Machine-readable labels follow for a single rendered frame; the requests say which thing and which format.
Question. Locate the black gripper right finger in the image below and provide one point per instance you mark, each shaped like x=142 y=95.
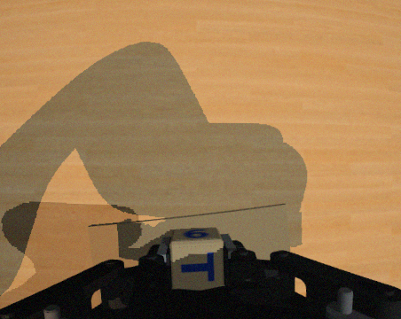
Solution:
x=331 y=292

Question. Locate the beige letter block with blue t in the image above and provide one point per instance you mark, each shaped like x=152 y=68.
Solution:
x=197 y=259

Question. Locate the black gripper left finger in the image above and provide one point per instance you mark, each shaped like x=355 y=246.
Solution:
x=71 y=298

